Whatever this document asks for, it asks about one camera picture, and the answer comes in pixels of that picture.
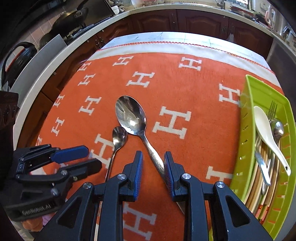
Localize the small silver spoon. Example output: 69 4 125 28
105 126 127 182

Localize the silver fork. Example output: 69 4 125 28
254 101 277 186

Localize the white ceramic soup spoon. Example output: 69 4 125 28
253 106 292 176

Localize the black red kettle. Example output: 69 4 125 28
1 42 37 88

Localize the orange H-pattern cloth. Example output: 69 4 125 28
37 42 281 240

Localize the black wok on stove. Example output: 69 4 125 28
39 0 89 50

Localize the large silver spoon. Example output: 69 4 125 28
114 95 186 214

